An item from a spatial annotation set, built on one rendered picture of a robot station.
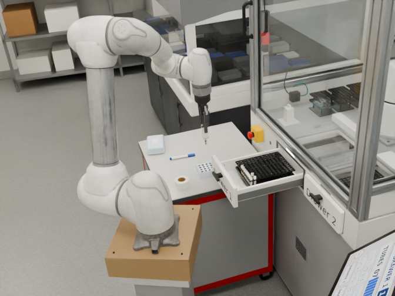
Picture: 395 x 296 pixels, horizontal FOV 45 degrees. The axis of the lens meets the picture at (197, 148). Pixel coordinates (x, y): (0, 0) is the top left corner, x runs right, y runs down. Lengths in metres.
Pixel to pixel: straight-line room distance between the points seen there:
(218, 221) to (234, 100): 0.84
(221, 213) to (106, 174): 0.80
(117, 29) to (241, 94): 1.45
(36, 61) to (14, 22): 0.50
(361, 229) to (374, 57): 0.67
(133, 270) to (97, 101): 0.66
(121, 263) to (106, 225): 1.56
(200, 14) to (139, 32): 1.09
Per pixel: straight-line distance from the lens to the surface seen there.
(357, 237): 1.93
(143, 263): 1.88
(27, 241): 3.52
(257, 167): 2.23
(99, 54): 1.75
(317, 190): 2.07
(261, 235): 2.65
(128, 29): 1.64
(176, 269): 1.86
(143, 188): 1.76
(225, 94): 2.93
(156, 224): 1.83
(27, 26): 5.75
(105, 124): 1.82
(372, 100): 1.63
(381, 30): 1.55
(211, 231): 2.50
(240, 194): 2.11
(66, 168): 4.19
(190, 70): 2.17
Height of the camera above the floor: 2.13
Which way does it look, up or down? 31 degrees down
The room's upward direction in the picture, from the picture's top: 5 degrees counter-clockwise
